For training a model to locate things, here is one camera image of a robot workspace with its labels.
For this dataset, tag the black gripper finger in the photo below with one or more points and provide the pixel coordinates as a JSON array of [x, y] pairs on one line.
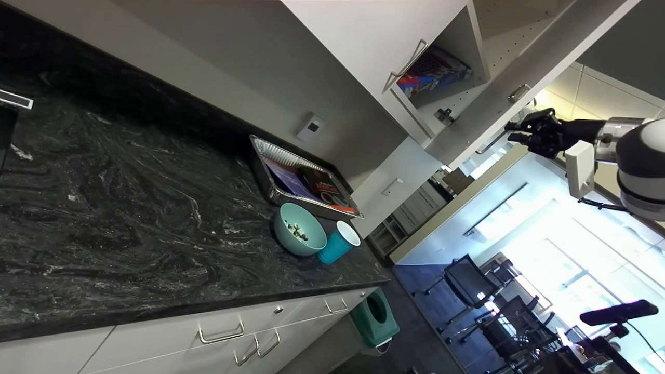
[[531, 142], [536, 118]]

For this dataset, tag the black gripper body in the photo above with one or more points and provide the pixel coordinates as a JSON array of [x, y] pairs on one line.
[[575, 132]]

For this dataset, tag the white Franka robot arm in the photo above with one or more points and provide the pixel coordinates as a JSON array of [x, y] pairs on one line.
[[641, 167]]

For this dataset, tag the dark cabinet hinge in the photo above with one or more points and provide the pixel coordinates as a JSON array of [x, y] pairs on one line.
[[445, 115]]

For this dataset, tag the small silver cabinet knob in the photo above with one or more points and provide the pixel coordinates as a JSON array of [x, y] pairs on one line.
[[277, 307]]

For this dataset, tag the white base cabinet run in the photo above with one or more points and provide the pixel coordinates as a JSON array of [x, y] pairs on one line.
[[153, 346]]

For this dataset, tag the silver hinge plate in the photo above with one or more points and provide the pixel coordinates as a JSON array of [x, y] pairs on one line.
[[521, 93]]

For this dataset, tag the brown cardboard box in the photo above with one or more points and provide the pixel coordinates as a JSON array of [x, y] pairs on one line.
[[458, 182]]

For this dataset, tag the colorful blue red box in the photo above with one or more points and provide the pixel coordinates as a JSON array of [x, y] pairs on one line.
[[436, 74]]

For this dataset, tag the gray locker shelf unit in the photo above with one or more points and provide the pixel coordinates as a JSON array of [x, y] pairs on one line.
[[408, 219]]

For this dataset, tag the black office chair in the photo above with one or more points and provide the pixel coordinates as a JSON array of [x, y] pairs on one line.
[[516, 324], [469, 280]]

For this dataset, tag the orange black book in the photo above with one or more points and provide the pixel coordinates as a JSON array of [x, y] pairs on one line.
[[328, 190]]

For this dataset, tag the blue plastic cup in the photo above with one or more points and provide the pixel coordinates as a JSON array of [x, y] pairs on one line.
[[335, 246]]

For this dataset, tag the green trash bin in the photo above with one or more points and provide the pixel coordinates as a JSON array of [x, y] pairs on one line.
[[374, 320]]

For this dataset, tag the blue purple book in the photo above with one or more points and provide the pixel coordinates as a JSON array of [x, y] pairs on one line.
[[287, 179]]

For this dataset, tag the teal bowl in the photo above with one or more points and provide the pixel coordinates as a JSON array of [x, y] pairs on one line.
[[298, 231]]

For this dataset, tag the silver framed counter outlet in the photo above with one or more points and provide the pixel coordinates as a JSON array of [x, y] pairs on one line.
[[17, 100]]

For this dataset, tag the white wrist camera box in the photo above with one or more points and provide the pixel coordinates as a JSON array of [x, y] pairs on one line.
[[580, 169]]

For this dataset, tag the white wall cabinet carcass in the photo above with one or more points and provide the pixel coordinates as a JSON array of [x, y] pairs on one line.
[[478, 42]]

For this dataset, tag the black stereo camera bar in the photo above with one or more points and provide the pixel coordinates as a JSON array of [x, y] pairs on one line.
[[616, 313]]

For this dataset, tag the white wall cabinet door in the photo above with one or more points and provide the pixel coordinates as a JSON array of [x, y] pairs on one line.
[[360, 34]]

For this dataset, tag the white wall thermostat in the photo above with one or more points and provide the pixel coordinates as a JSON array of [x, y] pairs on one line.
[[310, 127]]

